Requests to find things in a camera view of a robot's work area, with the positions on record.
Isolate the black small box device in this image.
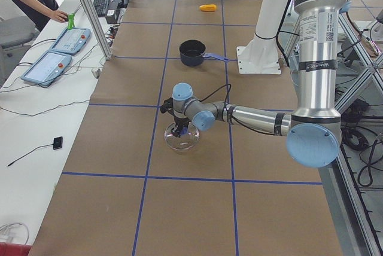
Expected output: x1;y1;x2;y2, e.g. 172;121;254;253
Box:
53;136;63;150

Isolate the yellow corn cob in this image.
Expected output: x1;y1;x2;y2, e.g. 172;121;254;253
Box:
199;4;217;12

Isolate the dark blue saucepan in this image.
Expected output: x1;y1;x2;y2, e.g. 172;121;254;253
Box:
179;39;229;67

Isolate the green plastic clamp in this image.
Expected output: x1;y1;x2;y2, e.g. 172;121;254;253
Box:
67;13;75;30

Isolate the teach pendant far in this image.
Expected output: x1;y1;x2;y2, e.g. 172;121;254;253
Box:
50;28;91;56

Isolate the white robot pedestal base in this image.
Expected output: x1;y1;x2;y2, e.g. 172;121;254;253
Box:
236;0;291;75

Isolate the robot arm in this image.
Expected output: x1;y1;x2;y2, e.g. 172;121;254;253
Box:
161;0;349;167

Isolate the aluminium frame post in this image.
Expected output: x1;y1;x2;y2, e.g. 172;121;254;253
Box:
80;0;112;60

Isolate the teach pendant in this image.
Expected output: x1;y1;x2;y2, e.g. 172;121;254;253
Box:
50;28;91;56
20;50;72;88

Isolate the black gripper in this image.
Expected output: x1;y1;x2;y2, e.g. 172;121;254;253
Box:
171;116;189;136

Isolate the black keyboard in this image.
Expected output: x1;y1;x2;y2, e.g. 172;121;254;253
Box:
93;0;110;17

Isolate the glass pot lid blue knob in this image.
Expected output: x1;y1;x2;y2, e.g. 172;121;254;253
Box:
164;123;199;151

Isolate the teach pendant near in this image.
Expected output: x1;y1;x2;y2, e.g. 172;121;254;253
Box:
20;50;72;88

